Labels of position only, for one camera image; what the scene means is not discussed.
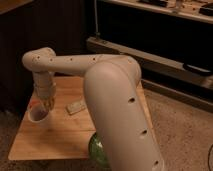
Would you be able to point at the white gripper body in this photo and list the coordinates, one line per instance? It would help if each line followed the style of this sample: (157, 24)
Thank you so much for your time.
(46, 95)

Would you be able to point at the pale rectangular sponge block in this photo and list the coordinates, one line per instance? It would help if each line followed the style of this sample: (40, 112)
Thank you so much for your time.
(75, 107)

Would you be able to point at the grey metal shelf rail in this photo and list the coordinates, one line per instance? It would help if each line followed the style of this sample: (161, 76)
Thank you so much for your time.
(152, 62)

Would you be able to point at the wooden table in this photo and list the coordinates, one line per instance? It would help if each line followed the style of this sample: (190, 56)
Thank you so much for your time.
(60, 136)

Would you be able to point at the white ceramic cup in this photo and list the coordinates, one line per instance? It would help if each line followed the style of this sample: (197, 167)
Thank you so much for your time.
(38, 115)

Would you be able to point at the black object on shelf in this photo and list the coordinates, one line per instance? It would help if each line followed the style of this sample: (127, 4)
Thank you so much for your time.
(197, 70)

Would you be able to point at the upper cluttered shelf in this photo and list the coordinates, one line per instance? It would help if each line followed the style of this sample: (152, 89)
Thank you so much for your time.
(187, 9)

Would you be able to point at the vertical metal pole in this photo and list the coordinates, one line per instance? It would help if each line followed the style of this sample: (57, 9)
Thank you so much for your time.
(97, 33)

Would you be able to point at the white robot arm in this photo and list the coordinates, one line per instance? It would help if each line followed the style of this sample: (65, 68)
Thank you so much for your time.
(110, 92)

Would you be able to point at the green ceramic bowl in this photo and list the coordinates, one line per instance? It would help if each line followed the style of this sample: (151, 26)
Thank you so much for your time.
(96, 151)

